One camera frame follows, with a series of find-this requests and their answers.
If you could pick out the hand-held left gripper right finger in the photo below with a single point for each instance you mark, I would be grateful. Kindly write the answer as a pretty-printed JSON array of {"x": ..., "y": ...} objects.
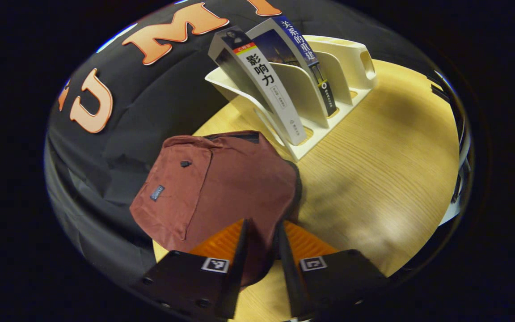
[{"x": 286, "y": 268}]

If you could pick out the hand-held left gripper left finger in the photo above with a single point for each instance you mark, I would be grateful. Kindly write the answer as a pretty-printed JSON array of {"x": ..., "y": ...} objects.
[{"x": 239, "y": 264}]

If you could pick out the maroon fabric schoolbag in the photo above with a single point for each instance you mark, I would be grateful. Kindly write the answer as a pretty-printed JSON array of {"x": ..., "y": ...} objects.
[{"x": 221, "y": 179}]

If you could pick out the white plastic bookshelf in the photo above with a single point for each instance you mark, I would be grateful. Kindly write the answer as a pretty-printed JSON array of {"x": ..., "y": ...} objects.
[{"x": 302, "y": 89}]

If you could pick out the white portrait cover book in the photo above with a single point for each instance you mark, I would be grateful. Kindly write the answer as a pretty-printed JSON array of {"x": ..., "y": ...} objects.
[{"x": 266, "y": 80}]

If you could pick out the blue cover book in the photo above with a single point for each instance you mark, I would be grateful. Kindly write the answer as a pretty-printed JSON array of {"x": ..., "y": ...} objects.
[{"x": 300, "y": 42}]

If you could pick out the black backdrop cloth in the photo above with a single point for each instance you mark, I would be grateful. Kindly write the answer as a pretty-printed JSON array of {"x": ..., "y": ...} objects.
[{"x": 119, "y": 147}]

